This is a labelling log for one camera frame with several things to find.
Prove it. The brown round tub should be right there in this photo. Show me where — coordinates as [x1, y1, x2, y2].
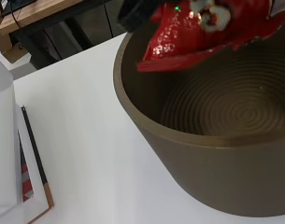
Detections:
[112, 30, 285, 218]

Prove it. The red snack packet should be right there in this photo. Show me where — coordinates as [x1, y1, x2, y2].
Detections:
[135, 0, 285, 74]

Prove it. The wooden desk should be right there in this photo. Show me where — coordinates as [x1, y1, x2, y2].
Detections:
[0, 0, 127, 71]

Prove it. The thick white book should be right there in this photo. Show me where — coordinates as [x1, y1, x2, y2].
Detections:
[16, 105, 55, 224]

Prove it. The small cardboard box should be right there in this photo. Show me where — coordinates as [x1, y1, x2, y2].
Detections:
[1, 41, 32, 64]

